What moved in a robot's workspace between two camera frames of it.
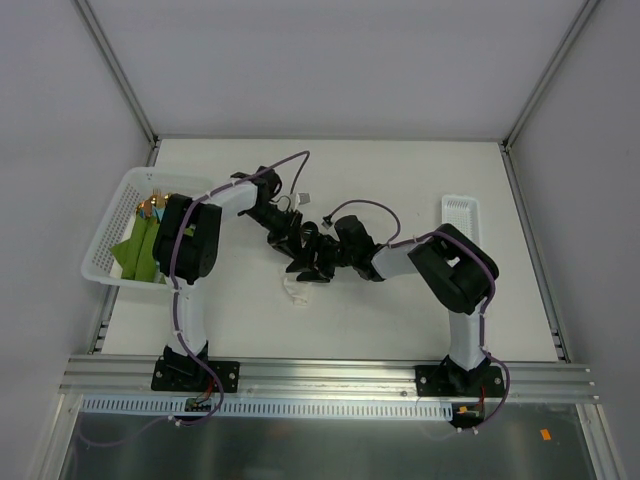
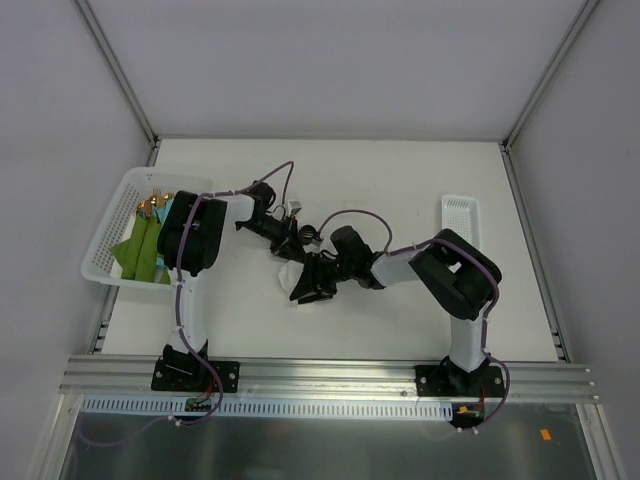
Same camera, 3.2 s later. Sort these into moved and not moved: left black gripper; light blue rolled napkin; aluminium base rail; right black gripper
Moved: right black gripper
Not moved: left black gripper; aluminium base rail; light blue rolled napkin
